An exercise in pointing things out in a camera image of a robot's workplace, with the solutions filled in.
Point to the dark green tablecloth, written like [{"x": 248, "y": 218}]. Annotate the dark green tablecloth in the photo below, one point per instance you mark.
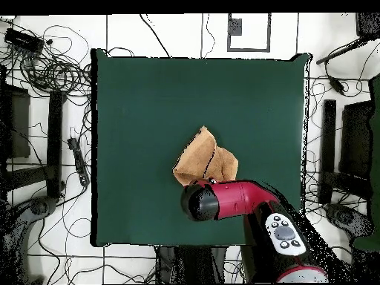
[{"x": 142, "y": 118}]

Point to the dark green fabric object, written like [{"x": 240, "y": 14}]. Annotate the dark green fabric object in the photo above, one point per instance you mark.
[{"x": 375, "y": 148}]

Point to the black speckled box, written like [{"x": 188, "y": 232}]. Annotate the black speckled box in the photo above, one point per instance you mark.
[{"x": 368, "y": 25}]

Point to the black tripod rod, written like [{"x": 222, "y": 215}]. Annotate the black tripod rod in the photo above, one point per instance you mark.
[{"x": 341, "y": 51}]

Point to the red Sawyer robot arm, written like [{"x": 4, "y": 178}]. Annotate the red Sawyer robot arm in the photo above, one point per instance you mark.
[{"x": 237, "y": 199}]

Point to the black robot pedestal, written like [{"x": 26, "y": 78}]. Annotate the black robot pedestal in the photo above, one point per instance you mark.
[{"x": 193, "y": 264}]

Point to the grey chair base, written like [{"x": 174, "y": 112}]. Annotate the grey chair base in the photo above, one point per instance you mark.
[
  {"x": 38, "y": 207},
  {"x": 347, "y": 219}
]

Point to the dark flat panel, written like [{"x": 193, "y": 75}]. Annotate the dark flat panel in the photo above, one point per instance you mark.
[
  {"x": 17, "y": 124},
  {"x": 354, "y": 139}
]

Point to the black electronics box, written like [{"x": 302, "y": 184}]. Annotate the black electronics box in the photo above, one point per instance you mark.
[{"x": 23, "y": 40}]

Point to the black stand leg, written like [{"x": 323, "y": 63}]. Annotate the black stand leg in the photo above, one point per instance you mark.
[
  {"x": 328, "y": 142},
  {"x": 54, "y": 142}
]

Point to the black power strip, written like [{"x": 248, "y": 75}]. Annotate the black power strip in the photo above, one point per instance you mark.
[{"x": 79, "y": 161}]

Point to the grey rectangular frame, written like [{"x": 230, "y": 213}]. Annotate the grey rectangular frame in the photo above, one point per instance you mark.
[{"x": 236, "y": 26}]

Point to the yellow-orange terry towel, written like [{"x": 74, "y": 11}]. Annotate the yellow-orange terry towel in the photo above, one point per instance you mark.
[{"x": 196, "y": 157}]

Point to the black power adapter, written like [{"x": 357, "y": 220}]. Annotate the black power adapter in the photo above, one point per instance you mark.
[{"x": 337, "y": 85}]

